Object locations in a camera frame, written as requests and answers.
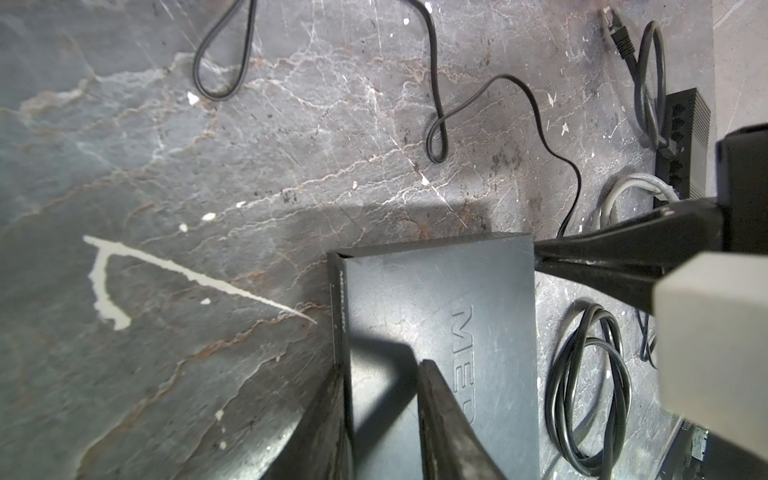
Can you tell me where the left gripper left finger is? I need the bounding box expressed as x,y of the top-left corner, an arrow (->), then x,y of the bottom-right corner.
262,364 -> 353,479

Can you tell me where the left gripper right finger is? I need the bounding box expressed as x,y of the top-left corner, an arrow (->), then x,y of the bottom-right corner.
417,360 -> 504,479

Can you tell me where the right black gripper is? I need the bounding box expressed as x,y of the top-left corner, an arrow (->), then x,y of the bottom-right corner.
534,123 -> 767,315

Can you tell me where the grey ethernet cable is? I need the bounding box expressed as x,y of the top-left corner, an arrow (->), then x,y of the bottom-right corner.
598,172 -> 682,230

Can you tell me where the black perforated box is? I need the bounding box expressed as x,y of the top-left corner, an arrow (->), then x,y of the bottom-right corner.
327,233 -> 539,479

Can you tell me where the black ribbed network switch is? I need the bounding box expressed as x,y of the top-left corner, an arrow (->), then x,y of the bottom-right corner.
655,88 -> 711,199

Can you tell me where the small black ethernet cable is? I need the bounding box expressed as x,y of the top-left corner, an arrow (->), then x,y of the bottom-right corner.
601,5 -> 679,160

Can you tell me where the coiled thick black cable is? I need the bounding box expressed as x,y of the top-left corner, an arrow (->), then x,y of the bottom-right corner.
544,302 -> 634,480

